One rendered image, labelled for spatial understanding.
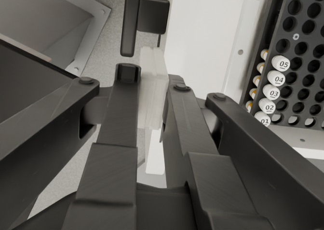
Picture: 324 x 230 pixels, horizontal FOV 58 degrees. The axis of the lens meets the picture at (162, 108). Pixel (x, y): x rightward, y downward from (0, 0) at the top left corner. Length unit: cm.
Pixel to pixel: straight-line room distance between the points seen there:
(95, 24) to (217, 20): 87
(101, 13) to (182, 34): 93
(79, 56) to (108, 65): 12
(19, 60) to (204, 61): 24
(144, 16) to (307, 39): 15
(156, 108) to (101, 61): 107
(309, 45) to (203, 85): 12
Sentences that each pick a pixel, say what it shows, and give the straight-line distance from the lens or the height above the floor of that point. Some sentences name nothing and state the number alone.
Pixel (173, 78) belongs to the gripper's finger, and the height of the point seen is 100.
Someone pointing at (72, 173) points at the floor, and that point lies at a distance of 148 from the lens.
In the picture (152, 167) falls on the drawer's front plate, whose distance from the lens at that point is 28.
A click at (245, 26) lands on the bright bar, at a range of 33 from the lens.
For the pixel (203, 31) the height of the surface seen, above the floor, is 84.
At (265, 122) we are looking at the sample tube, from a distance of 30.
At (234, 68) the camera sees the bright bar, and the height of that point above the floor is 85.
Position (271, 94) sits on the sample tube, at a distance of 29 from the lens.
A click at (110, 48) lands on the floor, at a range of 119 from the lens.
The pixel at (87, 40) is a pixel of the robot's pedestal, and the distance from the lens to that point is 118.
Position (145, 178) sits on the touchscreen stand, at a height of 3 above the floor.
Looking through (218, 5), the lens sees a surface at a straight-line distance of 33.
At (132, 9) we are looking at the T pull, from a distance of 25.
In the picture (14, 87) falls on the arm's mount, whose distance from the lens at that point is 44.
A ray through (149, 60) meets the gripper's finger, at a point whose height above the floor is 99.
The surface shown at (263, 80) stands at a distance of 29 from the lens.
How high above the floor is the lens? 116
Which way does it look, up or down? 66 degrees down
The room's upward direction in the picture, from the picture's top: 173 degrees clockwise
